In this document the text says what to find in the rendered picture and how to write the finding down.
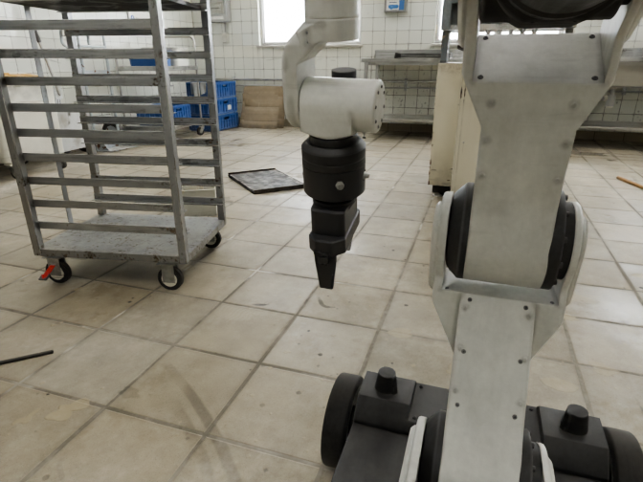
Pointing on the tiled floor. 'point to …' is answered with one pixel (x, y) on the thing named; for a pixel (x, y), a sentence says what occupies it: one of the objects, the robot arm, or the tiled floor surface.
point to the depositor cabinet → (445, 126)
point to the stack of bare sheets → (265, 181)
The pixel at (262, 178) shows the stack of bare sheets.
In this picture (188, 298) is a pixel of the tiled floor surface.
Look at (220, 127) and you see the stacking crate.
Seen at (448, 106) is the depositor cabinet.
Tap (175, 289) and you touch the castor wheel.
